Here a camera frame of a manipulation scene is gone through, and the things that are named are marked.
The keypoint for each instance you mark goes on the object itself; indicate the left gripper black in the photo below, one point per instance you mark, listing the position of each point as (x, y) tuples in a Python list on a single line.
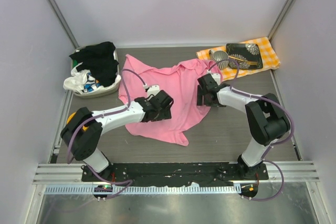
[(165, 114)]

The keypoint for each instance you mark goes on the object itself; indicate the gold spoon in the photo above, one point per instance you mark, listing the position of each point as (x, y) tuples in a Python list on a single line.
[(253, 63)]

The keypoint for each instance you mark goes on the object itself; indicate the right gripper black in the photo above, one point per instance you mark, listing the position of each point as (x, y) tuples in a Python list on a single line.
[(200, 94)]

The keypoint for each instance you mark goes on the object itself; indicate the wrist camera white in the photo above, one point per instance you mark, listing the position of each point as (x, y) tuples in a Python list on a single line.
[(151, 90), (216, 76)]

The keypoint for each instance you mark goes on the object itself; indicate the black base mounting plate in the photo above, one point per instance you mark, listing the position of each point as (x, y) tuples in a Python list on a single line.
[(208, 174)]

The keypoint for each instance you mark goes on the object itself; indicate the orange plastic bowl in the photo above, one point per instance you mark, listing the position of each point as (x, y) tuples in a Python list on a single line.
[(84, 128)]

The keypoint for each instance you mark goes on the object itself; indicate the grey striped cup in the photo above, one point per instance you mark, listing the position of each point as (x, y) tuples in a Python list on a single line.
[(220, 57)]

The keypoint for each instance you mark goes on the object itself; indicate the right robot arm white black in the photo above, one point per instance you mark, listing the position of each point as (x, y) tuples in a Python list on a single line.
[(267, 120)]

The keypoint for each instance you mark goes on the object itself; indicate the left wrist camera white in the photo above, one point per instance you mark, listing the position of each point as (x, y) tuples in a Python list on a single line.
[(151, 90)]

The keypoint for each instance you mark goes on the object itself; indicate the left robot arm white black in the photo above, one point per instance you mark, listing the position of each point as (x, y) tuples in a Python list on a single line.
[(83, 145)]

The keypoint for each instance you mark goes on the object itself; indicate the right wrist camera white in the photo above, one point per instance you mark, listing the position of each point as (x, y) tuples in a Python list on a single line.
[(216, 76)]

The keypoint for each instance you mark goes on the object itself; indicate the white slotted cable duct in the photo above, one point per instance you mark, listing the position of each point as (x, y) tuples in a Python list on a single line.
[(152, 190)]

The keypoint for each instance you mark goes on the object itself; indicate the pink t shirt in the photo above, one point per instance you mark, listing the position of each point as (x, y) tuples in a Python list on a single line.
[(179, 96)]

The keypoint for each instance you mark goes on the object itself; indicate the black floral rectangular plate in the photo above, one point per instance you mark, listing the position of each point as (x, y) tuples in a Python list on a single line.
[(248, 51)]

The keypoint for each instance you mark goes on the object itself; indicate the grey laundry basket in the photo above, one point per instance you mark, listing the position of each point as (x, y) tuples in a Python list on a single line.
[(99, 93)]

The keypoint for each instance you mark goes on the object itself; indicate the white printed t shirt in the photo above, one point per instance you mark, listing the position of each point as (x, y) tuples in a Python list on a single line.
[(83, 82)]

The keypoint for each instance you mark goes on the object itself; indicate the black t shirt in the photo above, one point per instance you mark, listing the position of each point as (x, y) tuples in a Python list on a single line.
[(99, 60)]

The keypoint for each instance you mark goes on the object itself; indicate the orange checkered cloth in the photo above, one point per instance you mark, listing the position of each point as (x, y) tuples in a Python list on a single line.
[(270, 60)]

